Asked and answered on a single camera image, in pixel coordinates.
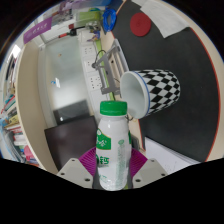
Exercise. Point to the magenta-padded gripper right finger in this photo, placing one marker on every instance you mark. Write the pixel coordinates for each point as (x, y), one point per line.
(151, 173)

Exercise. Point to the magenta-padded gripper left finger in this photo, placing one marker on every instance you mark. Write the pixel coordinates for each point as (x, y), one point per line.
(73, 173)

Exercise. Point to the white green-capped drink bottle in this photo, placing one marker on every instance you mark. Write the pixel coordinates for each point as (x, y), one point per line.
(113, 146)

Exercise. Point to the large white paper sheet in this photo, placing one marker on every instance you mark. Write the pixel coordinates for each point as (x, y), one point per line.
(166, 160)

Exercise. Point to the black desk mat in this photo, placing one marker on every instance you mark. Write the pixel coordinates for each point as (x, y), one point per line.
(186, 126)

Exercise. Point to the black white checkered mug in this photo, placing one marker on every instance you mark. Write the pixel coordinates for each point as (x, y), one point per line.
(160, 90)

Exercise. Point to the grey metal laptop stand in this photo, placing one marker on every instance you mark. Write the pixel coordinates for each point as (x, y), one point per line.
(110, 66)

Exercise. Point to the ceiling light panels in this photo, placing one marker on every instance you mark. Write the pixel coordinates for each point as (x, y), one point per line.
(15, 51)

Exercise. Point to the flat round red coaster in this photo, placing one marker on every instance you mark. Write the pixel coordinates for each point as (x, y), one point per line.
(140, 24)

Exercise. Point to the folded white paper sheet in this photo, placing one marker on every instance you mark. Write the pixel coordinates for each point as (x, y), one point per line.
(166, 20)

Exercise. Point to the group photo poster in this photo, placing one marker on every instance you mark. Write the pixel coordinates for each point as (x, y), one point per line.
(60, 16)

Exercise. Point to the green translucent cup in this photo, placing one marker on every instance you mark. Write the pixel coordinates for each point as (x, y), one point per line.
(88, 16)

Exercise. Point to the white wall socket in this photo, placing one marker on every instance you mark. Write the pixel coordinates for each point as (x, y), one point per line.
(95, 82)
(88, 51)
(89, 65)

